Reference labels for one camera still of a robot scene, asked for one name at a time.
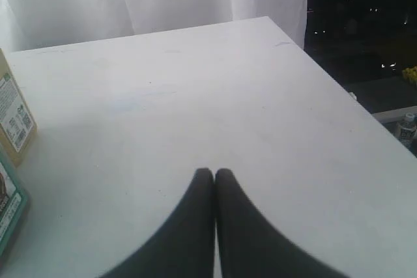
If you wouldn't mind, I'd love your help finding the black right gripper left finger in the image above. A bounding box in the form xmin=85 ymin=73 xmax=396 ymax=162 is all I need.
xmin=103 ymin=168 xmax=215 ymax=277

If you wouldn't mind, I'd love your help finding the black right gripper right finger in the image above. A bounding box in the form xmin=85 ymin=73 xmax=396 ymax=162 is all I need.
xmin=215 ymin=169 xmax=329 ymax=277

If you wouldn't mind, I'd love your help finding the clear nut jar gold lid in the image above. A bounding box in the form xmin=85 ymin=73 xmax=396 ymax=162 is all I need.
xmin=1 ymin=153 xmax=29 ymax=266

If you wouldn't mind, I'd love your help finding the small white cap bottle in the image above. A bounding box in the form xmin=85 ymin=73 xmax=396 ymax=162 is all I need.
xmin=395 ymin=113 xmax=416 ymax=147

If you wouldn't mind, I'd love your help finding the yellow juice bottle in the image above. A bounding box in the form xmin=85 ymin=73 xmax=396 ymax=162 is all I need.
xmin=1 ymin=53 xmax=37 ymax=167

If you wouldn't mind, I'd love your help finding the yellow egg tray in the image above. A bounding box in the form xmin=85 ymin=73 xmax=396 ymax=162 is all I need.
xmin=401 ymin=66 xmax=417 ymax=85

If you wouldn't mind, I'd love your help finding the white shelf rail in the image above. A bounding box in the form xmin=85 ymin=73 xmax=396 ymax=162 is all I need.
xmin=372 ymin=105 xmax=417 ymax=124

